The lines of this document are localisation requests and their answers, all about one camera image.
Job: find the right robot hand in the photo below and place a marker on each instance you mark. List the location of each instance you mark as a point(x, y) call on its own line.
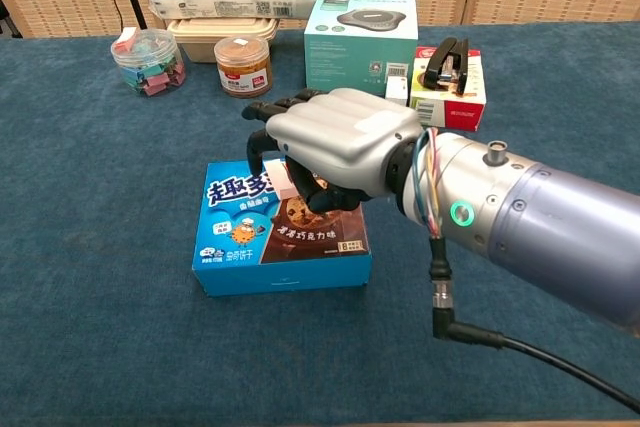
point(345, 137)

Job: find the small white box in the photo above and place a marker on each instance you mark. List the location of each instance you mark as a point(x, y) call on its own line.
point(396, 87)

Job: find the teal speaker box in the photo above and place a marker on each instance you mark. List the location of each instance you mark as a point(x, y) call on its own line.
point(350, 52)

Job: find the red white cardboard box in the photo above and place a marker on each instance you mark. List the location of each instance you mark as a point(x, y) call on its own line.
point(462, 114)

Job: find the blue brown cookie box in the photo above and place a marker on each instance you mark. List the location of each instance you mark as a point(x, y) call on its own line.
point(280, 267)

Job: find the clear jar with brown contents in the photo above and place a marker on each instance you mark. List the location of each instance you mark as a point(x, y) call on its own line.
point(242, 69)

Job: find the black stapler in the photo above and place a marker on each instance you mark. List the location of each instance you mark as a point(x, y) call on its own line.
point(447, 64)

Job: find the beige lidded food container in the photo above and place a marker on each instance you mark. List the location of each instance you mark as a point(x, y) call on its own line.
point(200, 42)

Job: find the clear jar of binder clips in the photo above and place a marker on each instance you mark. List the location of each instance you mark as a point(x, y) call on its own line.
point(147, 67)

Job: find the blue table mat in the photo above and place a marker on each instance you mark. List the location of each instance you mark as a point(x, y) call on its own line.
point(100, 247)

